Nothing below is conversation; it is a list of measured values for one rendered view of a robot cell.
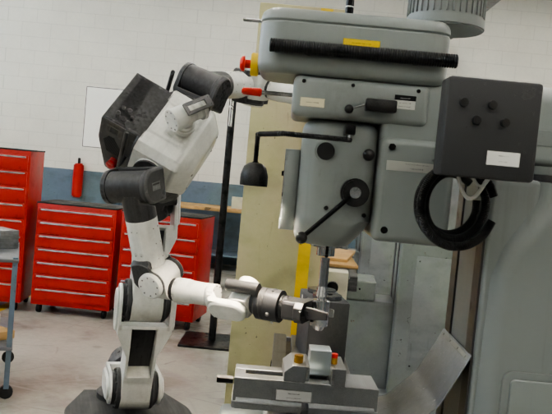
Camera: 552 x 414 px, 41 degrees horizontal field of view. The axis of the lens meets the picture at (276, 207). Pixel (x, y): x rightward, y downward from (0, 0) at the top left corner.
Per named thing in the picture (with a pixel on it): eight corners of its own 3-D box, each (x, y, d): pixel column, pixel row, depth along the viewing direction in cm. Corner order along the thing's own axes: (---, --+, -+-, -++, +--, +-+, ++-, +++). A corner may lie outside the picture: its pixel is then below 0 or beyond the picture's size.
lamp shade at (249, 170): (236, 183, 193) (237, 159, 192) (261, 186, 195) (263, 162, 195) (245, 185, 186) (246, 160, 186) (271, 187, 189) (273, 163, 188)
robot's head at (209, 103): (172, 112, 209) (180, 99, 203) (197, 102, 214) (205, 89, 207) (184, 131, 209) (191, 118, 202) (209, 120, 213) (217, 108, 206)
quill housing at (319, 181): (292, 245, 184) (304, 116, 182) (292, 236, 204) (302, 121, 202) (368, 251, 183) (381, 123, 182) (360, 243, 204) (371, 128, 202)
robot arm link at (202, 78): (199, 90, 241) (177, 92, 229) (207, 64, 238) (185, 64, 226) (229, 103, 238) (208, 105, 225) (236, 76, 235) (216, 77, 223)
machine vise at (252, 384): (230, 407, 173) (234, 361, 172) (232, 388, 188) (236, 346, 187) (378, 420, 174) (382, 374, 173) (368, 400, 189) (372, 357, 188)
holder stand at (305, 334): (304, 362, 220) (310, 296, 219) (294, 344, 242) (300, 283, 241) (344, 365, 221) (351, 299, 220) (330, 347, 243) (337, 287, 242)
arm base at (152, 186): (106, 215, 207) (94, 181, 202) (126, 192, 218) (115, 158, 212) (154, 216, 203) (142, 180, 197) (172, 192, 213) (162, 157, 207)
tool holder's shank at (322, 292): (315, 297, 196) (319, 256, 196) (327, 299, 196) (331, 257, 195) (315, 300, 193) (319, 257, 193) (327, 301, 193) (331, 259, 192)
